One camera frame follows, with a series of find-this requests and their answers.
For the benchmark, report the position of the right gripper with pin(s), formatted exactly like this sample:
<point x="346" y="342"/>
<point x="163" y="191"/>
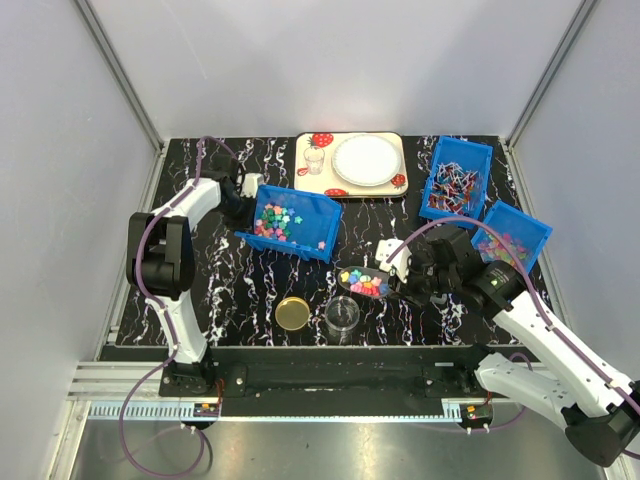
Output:
<point x="406" y="290"/>

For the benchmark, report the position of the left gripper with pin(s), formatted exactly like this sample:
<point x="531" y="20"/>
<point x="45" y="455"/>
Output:
<point x="247" y="223"/>

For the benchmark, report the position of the blue bin of star candies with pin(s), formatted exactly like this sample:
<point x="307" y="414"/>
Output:
<point x="294" y="222"/>

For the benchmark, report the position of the clear plastic scoop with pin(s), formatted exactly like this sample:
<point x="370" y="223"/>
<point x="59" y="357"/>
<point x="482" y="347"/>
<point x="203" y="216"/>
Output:
<point x="367" y="282"/>

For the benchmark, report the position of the scooped star candies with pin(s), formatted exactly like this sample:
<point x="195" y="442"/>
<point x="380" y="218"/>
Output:
<point x="365" y="281"/>

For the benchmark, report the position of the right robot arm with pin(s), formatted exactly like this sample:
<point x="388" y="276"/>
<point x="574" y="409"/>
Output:
<point x="592" y="402"/>

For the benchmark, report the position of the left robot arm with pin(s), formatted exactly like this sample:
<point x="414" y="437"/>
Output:
<point x="160" y="261"/>

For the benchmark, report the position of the blue bin of gummy candies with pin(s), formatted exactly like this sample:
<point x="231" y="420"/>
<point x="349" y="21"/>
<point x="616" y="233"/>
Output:
<point x="524" y="235"/>

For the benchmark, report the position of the blue bin of lollipops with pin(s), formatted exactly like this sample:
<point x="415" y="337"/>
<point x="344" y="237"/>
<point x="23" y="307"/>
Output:
<point x="458" y="180"/>

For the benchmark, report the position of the clear drinking glass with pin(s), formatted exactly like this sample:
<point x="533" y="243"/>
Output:
<point x="314" y="157"/>

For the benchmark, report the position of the clear plastic jar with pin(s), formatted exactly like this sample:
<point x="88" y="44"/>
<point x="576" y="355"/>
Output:
<point x="342" y="315"/>

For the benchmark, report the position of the gold jar lid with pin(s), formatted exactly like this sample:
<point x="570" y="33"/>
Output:
<point x="292" y="313"/>

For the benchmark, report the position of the strawberry pattern tray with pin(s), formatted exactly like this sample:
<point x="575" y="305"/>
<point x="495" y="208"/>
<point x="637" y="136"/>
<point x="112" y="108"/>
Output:
<point x="329" y="182"/>

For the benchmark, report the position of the white plate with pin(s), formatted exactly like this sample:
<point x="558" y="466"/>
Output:
<point x="366" y="160"/>

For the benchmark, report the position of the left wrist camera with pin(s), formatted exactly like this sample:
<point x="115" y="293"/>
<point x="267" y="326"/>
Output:
<point x="251" y="184"/>

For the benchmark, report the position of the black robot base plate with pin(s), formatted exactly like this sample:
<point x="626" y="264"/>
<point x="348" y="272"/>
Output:
<point x="414" y="371"/>

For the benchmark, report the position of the aluminium corner post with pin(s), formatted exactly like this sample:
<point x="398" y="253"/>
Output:
<point x="98" y="32"/>
<point x="567" y="42"/>

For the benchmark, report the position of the aluminium front rail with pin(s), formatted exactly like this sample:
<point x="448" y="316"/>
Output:
<point x="111" y="392"/>

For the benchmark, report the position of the right aluminium corner post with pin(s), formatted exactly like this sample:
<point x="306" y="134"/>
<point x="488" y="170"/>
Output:
<point x="567" y="42"/>

